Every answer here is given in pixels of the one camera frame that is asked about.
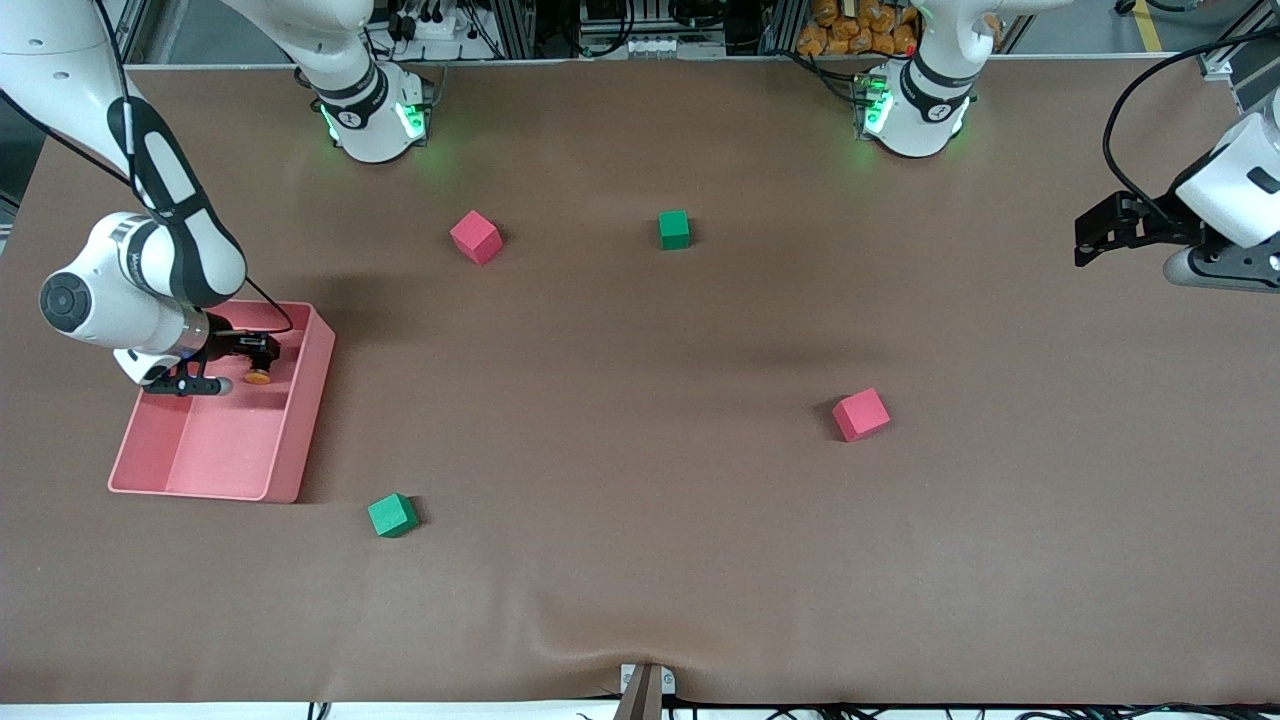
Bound red foam cube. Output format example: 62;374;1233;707
831;387;892;443
449;210;505;266

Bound orange snack packets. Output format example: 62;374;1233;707
796;0;920;58

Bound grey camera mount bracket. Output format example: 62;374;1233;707
617;662;678;720

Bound orange mushroom push button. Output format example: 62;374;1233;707
243;340;282;388

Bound pink plastic tray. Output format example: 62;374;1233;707
107;300;337;504

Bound brown table mat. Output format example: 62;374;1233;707
0;55;1280;707

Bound white power strip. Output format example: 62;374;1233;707
385;10;501;63

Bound aluminium frame profile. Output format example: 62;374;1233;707
1195;0;1280;111

